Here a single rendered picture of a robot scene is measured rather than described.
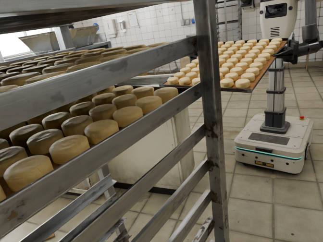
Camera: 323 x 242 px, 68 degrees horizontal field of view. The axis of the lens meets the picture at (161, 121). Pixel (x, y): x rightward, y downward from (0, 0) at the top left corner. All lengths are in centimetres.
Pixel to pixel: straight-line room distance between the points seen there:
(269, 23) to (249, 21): 343
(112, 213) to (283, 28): 185
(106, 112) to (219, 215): 39
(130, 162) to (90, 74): 166
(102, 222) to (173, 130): 132
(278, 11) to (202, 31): 158
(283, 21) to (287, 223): 135
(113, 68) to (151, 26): 570
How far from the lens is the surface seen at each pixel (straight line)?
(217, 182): 59
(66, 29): 78
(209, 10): 46
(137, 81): 194
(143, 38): 612
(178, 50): 42
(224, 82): 95
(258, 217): 182
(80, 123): 40
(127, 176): 203
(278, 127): 226
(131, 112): 40
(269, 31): 205
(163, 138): 168
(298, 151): 206
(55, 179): 28
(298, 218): 186
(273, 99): 219
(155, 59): 37
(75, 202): 87
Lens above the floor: 128
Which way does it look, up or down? 23 degrees down
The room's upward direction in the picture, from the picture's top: 9 degrees counter-clockwise
